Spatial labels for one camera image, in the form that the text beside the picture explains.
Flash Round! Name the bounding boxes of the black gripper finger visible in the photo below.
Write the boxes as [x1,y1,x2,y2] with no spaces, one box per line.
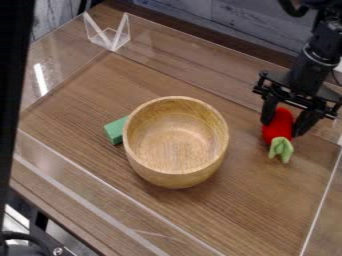
[292,109,324,137]
[260,94,279,125]

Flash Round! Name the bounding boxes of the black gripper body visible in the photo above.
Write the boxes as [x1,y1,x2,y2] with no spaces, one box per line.
[252,70,342,119]

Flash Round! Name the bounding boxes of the red felt strawberry toy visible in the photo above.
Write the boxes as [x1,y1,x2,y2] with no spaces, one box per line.
[260,106,296,164]

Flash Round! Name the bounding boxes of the wooden bowl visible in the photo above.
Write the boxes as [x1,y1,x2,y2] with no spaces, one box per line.
[123,96,230,189]

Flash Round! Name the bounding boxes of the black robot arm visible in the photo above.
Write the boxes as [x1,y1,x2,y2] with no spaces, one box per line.
[252,0,342,137]

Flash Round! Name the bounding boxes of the green foam block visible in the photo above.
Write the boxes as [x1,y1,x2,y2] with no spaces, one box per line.
[104,117,128,145]

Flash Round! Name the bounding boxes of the black vertical pole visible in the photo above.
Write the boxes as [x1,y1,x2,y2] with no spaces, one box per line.
[0,0,36,230]

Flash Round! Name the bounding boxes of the black metal stand base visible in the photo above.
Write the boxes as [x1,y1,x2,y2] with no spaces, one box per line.
[0,205,76,256]

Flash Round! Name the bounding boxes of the clear acrylic corner bracket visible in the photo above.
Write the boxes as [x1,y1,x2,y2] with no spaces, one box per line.
[83,13,131,52]

